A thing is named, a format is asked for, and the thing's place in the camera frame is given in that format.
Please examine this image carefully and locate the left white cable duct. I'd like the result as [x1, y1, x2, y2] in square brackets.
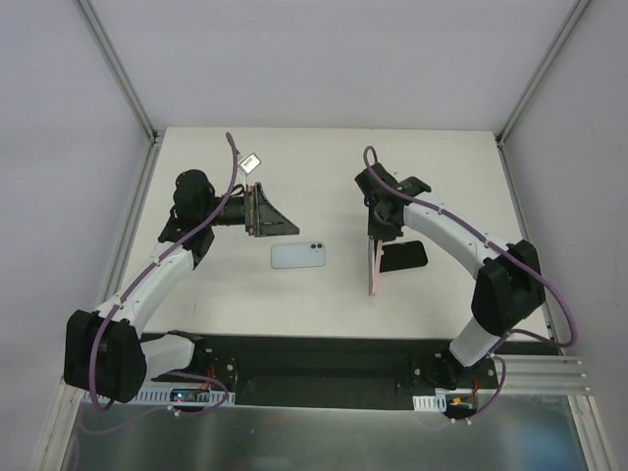
[130, 386, 236, 407]

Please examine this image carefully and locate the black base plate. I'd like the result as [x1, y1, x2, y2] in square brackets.
[149, 333, 560, 409]

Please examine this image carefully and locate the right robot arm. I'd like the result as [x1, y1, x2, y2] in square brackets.
[354, 163, 546, 390]

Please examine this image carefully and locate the right white cable duct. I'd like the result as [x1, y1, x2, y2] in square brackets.
[412, 394, 446, 413]

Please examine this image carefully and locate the pink phone case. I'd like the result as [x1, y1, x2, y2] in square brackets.
[369, 238, 383, 296]

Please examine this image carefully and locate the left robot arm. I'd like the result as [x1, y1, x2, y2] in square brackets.
[64, 170, 300, 411]

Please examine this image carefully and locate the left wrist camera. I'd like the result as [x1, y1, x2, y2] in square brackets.
[238, 153, 261, 176]

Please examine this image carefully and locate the white cable duct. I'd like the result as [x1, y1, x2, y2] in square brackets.
[130, 386, 236, 407]
[412, 394, 446, 413]

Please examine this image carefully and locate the black phone case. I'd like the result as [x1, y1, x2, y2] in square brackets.
[379, 240, 428, 273]

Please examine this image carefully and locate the light blue phone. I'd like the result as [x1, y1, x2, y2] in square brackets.
[271, 242, 327, 270]

